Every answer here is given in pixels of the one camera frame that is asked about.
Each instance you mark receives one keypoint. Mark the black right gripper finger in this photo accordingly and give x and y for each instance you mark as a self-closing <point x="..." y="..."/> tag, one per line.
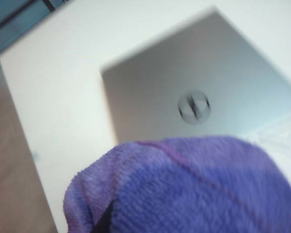
<point x="105" y="219"/>

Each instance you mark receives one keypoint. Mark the purple microfibre rag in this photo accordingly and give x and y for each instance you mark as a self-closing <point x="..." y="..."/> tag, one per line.
<point x="196" y="189"/>

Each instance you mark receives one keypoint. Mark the silver Dell laptop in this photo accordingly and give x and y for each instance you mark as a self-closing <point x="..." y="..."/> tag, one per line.
<point x="184" y="72"/>

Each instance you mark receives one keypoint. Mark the white Nice Try sticker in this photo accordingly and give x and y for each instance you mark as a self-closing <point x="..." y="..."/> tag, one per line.
<point x="281" y="138"/>

